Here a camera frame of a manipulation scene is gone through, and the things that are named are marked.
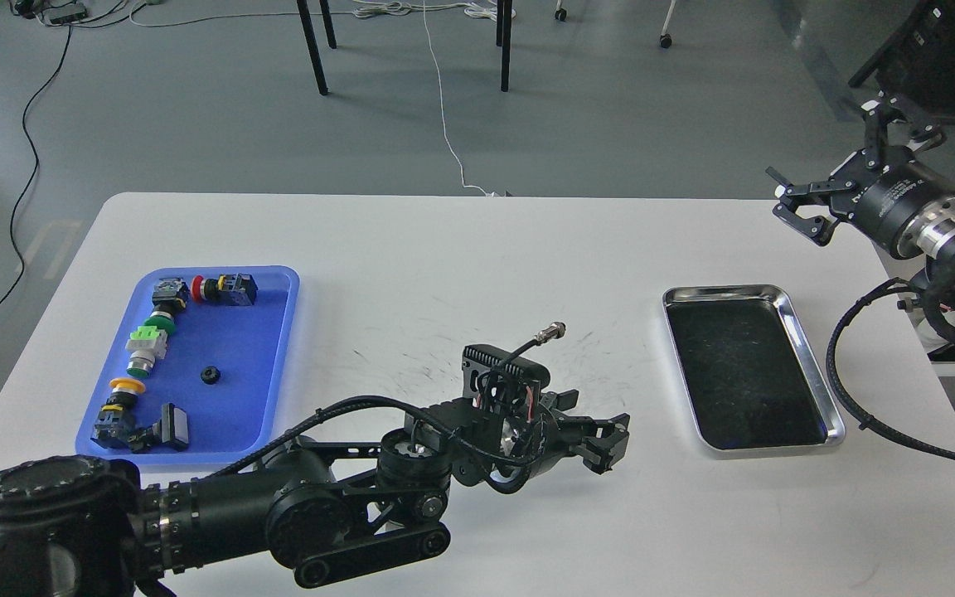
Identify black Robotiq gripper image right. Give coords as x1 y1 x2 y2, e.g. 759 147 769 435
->
765 91 955 259

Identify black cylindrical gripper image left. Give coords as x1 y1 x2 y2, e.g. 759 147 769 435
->
453 390 632 490

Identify silver metal tray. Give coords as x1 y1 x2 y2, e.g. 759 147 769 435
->
661 284 846 459

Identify blue plastic tray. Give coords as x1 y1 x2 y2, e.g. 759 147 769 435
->
75 265 301 466

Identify black cabinet top right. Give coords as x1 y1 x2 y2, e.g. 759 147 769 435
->
846 1 955 124

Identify red mushroom push button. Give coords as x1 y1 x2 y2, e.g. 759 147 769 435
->
190 274 258 307

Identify black table leg right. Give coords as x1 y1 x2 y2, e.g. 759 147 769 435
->
494 0 514 92

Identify black table leg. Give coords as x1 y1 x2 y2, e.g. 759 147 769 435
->
296 0 337 97
494 0 514 92

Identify black square push button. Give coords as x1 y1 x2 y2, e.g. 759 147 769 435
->
126 403 190 453

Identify black table leg left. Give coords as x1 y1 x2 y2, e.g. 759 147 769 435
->
296 0 337 97

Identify black wrist camera image left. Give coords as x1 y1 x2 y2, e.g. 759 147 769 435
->
462 322 567 420

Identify black braided cable image right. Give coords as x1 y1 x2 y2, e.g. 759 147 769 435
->
826 277 955 462

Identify green push button switch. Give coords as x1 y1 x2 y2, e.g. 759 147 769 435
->
143 277 190 336

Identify light green selector switch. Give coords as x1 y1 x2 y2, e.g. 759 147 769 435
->
125 325 169 379

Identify white cable on floor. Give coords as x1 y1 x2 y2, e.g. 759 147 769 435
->
349 0 517 198

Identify yellow push button switch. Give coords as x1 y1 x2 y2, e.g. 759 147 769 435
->
90 376 147 449

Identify black cable on floor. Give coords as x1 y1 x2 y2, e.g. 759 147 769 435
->
0 0 147 449

